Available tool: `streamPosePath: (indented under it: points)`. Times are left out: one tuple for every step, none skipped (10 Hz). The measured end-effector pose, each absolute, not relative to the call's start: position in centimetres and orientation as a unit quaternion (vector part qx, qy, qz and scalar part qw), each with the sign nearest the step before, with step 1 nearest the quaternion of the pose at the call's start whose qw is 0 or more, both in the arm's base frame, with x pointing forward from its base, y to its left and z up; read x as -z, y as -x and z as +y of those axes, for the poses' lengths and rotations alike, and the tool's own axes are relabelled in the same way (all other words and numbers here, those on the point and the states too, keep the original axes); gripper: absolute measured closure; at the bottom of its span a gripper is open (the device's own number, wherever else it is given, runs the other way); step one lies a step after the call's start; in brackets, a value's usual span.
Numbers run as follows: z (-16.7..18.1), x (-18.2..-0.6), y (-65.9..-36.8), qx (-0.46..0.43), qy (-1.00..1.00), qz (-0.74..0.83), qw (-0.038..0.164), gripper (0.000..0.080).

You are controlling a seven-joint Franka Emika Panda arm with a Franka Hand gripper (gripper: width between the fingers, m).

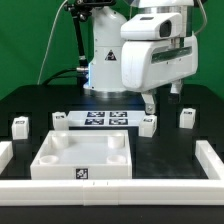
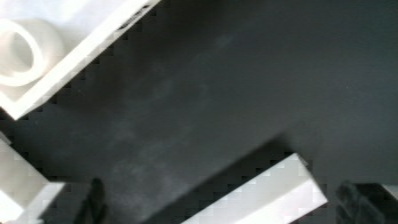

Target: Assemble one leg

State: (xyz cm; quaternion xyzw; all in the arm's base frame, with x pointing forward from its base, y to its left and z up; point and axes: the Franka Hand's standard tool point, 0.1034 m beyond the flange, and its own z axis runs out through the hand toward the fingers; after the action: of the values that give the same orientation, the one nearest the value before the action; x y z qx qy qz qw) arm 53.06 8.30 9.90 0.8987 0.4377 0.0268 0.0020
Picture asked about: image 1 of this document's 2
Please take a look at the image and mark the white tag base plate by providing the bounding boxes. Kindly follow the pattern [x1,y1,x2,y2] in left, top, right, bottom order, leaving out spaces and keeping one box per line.
[68,110,145,127]

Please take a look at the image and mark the black cable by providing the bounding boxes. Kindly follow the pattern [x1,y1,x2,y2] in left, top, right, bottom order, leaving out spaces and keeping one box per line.
[42,68,88,86]

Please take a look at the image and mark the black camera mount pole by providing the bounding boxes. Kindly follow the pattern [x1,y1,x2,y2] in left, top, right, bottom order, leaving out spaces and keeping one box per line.
[64,0,116,86]

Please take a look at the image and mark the white square tabletop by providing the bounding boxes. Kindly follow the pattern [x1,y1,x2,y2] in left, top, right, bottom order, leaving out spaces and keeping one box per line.
[30,130,132,180]

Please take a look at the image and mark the white cable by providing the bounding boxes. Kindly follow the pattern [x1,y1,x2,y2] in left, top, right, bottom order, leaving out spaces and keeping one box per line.
[37,0,69,86]

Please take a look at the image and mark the white U-shaped fence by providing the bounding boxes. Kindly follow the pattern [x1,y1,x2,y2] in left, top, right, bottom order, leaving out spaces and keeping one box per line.
[0,141,224,206]

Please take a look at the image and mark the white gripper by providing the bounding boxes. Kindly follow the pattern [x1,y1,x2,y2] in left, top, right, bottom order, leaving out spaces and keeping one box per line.
[121,35,198,114]

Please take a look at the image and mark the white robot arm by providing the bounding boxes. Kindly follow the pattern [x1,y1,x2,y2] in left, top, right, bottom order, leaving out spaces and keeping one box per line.
[84,0,207,114]

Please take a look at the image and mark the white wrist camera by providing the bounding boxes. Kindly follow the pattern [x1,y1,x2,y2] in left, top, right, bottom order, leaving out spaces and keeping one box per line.
[121,13,183,41]

